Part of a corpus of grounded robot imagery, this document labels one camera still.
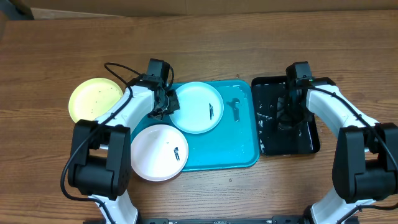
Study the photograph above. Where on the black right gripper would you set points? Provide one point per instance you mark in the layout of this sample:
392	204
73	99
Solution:
282	117

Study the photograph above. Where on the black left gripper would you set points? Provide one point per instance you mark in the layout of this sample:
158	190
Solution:
174	102

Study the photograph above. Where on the light blue plate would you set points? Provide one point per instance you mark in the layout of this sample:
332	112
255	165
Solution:
201	108

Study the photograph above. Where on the pink plate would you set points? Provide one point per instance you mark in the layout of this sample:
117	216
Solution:
159	153

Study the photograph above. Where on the yellow plate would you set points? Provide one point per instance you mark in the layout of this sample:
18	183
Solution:
93	98

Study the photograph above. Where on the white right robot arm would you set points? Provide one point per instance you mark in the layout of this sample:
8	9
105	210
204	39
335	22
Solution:
365	164

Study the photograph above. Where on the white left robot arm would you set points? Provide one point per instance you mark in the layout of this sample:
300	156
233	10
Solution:
106	151

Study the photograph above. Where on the black plastic water tray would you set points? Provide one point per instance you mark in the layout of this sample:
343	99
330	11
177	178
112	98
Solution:
303	139

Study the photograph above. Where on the teal plastic tray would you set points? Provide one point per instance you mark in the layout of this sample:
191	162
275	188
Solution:
232	143

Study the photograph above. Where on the cardboard box wall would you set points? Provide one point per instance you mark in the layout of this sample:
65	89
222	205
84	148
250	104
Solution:
206	7

